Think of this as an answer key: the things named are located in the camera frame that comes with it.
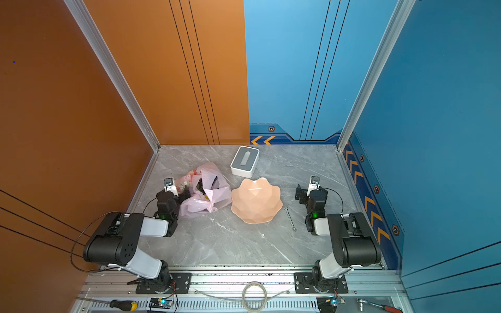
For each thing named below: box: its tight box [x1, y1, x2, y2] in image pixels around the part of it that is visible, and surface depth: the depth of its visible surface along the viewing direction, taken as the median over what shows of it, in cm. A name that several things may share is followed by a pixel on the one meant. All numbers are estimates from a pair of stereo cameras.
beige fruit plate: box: [230, 177, 284, 225], surface depth 96 cm
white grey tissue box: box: [230, 145, 261, 179], surface depth 108 cm
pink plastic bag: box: [174, 162, 233, 217], surface depth 79 cm
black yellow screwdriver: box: [75, 296, 138, 312], surface depth 70 cm
